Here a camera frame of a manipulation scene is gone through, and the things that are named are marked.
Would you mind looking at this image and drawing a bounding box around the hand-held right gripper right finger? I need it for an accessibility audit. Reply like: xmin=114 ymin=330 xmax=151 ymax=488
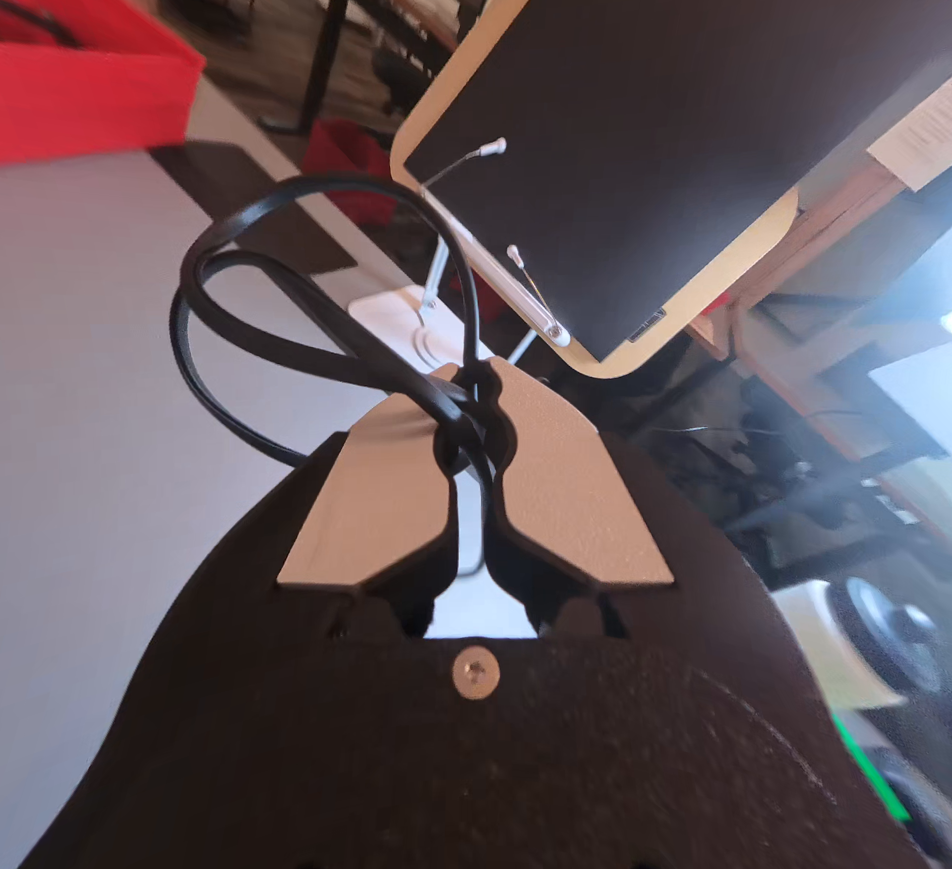
xmin=482 ymin=356 xmax=676 ymax=638

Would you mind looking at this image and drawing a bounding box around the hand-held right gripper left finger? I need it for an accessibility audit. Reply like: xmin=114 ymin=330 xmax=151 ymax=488
xmin=277 ymin=362 xmax=462 ymax=636

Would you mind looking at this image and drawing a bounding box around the white bottle with black cap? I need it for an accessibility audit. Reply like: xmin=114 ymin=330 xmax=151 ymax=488
xmin=773 ymin=575 xmax=949 ymax=714

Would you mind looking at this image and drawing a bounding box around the black cable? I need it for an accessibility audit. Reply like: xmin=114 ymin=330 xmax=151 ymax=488
xmin=170 ymin=172 xmax=501 ymax=513

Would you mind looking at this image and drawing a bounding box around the green plastic bin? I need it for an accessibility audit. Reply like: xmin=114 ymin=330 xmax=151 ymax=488
xmin=829 ymin=709 xmax=912 ymax=821

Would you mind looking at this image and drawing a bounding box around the red open-front bin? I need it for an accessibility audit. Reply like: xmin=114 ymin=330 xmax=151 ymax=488
xmin=0 ymin=0 xmax=207 ymax=164

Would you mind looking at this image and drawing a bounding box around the red bag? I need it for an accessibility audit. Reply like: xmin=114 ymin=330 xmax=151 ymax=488
xmin=465 ymin=267 xmax=514 ymax=323

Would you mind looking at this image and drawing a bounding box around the dark red storage bin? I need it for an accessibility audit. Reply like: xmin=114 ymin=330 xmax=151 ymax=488
xmin=301 ymin=118 xmax=399 ymax=227

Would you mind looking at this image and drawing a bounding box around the wooden side desk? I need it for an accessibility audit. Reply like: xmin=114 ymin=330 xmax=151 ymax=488
xmin=688 ymin=77 xmax=952 ymax=461

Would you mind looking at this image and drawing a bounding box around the black board with wooden rim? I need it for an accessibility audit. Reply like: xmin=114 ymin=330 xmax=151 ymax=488
xmin=390 ymin=0 xmax=952 ymax=381

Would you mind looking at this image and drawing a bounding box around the black office chair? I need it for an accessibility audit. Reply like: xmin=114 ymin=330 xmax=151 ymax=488
xmin=372 ymin=47 xmax=440 ymax=115

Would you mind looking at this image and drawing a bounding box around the wooden top office desk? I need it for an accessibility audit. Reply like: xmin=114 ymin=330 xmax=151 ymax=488
xmin=260 ymin=0 xmax=507 ymax=137

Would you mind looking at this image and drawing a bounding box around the white paper note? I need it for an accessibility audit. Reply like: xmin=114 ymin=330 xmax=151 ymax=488
xmin=866 ymin=77 xmax=952 ymax=193

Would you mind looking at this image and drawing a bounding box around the black straps bundle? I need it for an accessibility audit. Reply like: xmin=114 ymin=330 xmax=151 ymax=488
xmin=0 ymin=0 xmax=83 ymax=51

